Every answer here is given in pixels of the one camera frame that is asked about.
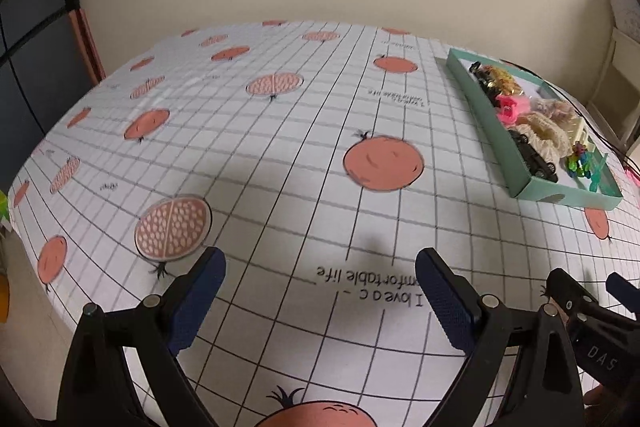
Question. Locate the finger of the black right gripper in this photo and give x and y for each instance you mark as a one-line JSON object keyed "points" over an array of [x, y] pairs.
{"points": [[622, 290], [570, 297]]}

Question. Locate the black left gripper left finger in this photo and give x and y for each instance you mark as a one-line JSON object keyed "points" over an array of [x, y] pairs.
{"points": [[178, 314]]}

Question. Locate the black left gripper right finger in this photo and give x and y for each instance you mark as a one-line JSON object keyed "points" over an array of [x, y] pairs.
{"points": [[468, 319]]}

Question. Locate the green plastic cactus toy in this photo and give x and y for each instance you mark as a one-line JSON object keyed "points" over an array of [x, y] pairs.
{"points": [[597, 162]]}

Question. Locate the multicolour block puzzle toy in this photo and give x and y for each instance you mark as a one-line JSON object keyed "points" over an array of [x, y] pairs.
{"points": [[578, 163]]}

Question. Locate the white plastic hair claw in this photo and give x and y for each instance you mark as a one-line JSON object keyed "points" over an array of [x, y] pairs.
{"points": [[578, 133]]}

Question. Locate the cream wooden shelf rack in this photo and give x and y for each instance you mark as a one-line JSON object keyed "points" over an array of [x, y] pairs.
{"points": [[615, 99]]}

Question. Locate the grid fruit print tablecloth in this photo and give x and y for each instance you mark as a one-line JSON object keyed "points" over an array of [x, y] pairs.
{"points": [[329, 154]]}

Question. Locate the dark window frame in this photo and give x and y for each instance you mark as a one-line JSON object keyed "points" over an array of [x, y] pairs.
{"points": [[48, 63]]}

